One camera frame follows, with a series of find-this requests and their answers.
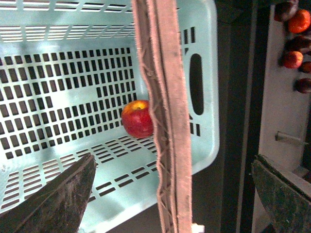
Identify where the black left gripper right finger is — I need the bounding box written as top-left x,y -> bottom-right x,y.
252,154 -> 311,233

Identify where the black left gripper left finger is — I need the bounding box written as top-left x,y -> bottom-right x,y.
0,153 -> 96,233

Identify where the red yellow apple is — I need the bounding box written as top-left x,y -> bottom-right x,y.
121,100 -> 154,138

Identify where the light blue plastic basket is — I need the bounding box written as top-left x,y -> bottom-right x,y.
0,0 -> 221,233

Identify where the pink fabric basket strap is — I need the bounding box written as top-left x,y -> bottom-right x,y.
131,0 -> 194,233

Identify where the dark red apple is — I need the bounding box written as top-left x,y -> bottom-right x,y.
294,78 -> 311,94

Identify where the small red apple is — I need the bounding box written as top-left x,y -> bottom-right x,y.
299,61 -> 311,74

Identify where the flat black divider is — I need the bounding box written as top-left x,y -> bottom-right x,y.
275,131 -> 309,146

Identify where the black rear display tray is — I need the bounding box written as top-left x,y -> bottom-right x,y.
237,0 -> 311,233

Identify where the dark purple fruit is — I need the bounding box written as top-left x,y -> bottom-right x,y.
285,35 -> 311,54

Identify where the orange red fruit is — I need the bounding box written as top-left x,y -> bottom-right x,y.
288,9 -> 311,34

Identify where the dark red plum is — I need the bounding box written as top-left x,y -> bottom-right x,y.
274,0 -> 299,22

